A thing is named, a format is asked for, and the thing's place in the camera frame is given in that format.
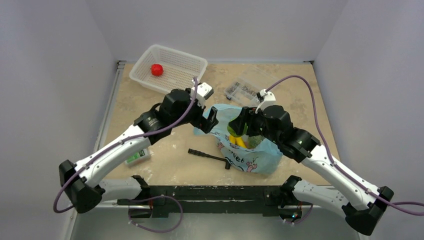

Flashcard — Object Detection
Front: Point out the light blue plastic bag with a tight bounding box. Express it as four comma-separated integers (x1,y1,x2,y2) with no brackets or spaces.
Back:
208,103,283,175

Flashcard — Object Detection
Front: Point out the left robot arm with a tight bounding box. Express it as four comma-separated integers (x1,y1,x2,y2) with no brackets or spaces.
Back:
59,83,219,214

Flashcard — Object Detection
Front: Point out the red fake fruit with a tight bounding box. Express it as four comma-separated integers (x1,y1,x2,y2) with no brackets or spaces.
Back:
150,63,164,77

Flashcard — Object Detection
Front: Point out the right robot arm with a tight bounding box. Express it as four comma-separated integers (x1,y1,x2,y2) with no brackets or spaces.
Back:
228,105,394,236

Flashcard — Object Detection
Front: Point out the white perforated plastic basket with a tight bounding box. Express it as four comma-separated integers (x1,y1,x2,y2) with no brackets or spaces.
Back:
129,44,208,94

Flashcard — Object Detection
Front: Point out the green label clear small box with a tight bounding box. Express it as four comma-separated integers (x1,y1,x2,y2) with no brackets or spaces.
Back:
124,148,151,168

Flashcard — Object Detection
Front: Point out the clear plastic screw organizer box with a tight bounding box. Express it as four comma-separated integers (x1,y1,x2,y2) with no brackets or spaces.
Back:
224,66,277,107

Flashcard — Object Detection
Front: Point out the black T-handle tool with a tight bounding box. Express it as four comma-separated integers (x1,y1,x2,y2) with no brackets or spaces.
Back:
187,148,231,170

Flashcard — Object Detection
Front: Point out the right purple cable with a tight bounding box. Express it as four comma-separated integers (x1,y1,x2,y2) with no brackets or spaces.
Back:
264,75,424,217

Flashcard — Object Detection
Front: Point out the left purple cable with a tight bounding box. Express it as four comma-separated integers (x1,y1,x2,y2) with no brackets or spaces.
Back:
53,76,199,214

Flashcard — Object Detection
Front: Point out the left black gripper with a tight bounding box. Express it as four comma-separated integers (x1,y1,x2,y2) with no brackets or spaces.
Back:
171,93,217,132

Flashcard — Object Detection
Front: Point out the dark green fake melon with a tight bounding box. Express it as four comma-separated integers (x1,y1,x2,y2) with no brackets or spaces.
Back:
247,135,265,149

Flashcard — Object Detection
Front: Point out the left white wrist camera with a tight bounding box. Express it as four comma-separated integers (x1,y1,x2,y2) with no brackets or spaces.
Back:
190,82,214,108

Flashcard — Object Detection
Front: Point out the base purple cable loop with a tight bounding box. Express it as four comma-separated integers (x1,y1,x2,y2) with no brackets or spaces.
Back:
127,193,185,233

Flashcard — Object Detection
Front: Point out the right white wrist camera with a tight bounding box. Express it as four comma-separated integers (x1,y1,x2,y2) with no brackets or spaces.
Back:
255,89,276,114

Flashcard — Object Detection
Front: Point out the aluminium frame rail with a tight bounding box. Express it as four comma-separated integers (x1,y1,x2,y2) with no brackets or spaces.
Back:
67,60,127,210

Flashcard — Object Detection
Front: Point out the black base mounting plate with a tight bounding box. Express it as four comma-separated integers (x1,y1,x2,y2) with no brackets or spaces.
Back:
117,185,303,221

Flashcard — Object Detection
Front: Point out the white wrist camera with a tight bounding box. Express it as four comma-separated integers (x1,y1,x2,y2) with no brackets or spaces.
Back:
190,82,214,108
255,89,276,114

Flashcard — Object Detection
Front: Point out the green fake fruit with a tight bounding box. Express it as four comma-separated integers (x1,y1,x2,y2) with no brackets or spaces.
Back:
227,117,248,138

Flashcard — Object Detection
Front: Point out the yellow fake fruit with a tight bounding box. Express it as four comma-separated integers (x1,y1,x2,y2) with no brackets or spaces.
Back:
229,134,248,149

